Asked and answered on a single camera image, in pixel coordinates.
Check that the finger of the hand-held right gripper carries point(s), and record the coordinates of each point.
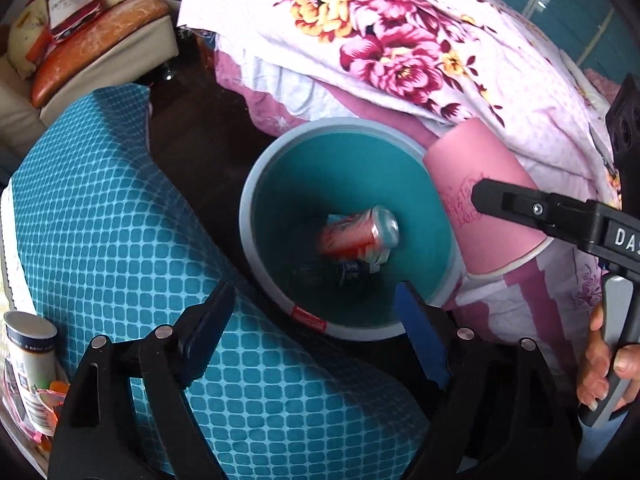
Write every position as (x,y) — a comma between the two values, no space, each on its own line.
(525,207)

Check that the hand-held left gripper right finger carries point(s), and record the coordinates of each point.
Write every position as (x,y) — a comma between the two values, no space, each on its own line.
(421,331)

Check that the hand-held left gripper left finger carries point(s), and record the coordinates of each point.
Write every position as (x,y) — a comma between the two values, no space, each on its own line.
(205,341)

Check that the pink paper cup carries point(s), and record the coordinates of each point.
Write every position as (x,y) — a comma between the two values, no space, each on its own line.
(465,170)

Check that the teal bin with grey rim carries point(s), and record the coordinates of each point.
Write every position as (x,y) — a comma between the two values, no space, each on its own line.
(310,175)

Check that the person's right hand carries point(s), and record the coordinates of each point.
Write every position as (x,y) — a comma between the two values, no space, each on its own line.
(592,375)

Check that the crumpled blue white wrapper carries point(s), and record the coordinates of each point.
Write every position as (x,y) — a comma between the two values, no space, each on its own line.
(367,264)

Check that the red and white drink can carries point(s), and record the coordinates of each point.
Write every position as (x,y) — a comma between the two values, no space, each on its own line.
(352,235)

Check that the clear plastic bag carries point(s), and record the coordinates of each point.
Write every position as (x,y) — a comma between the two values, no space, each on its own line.
(50,395)

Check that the teal and beige patterned pillow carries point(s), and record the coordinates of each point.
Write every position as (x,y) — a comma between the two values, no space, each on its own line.
(100,210)

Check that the white cylindrical canister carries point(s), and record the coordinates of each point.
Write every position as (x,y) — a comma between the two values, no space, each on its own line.
(32,360)

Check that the white floral blanket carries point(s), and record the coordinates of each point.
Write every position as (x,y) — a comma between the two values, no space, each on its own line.
(400,35)

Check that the pink quilt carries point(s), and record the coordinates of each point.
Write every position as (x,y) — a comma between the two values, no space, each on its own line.
(300,105)

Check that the cream sofa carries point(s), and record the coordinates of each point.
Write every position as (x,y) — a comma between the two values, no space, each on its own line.
(100,60)

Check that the orange leather cushion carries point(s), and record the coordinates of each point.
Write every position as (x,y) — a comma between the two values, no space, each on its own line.
(100,40)

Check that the cream printed cushion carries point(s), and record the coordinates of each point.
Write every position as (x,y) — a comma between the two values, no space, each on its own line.
(27,35)

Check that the red white snack bag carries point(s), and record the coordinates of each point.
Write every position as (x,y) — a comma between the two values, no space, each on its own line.
(72,2)

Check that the teal window frame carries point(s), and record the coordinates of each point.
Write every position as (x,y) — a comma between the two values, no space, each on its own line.
(540,0)

